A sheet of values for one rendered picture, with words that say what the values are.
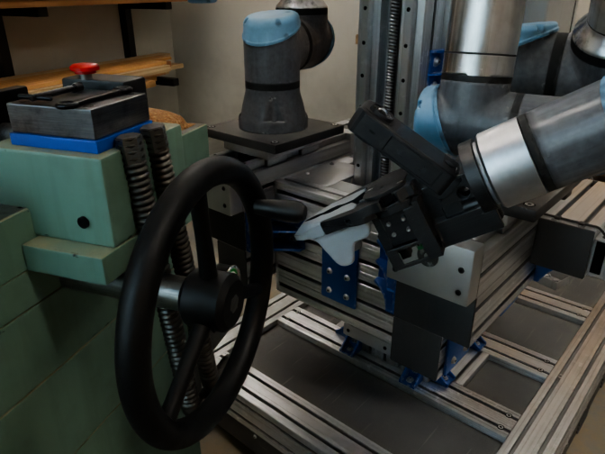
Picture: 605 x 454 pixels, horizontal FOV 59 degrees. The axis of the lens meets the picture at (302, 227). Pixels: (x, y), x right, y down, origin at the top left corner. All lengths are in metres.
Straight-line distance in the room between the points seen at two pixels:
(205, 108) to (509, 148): 4.11
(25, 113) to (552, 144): 0.47
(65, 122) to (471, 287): 0.55
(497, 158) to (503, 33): 0.16
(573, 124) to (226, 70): 3.95
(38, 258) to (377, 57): 0.72
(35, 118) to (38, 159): 0.04
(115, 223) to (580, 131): 0.41
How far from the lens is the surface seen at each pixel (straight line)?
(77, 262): 0.54
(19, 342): 0.61
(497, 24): 0.60
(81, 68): 0.61
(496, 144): 0.50
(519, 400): 1.41
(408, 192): 0.51
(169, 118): 0.83
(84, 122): 0.52
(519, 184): 0.50
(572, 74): 0.82
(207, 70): 4.44
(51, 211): 0.57
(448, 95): 0.61
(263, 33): 1.10
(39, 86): 3.15
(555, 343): 1.64
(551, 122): 0.50
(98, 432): 0.77
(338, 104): 3.93
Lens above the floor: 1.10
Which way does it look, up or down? 25 degrees down
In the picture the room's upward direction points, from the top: straight up
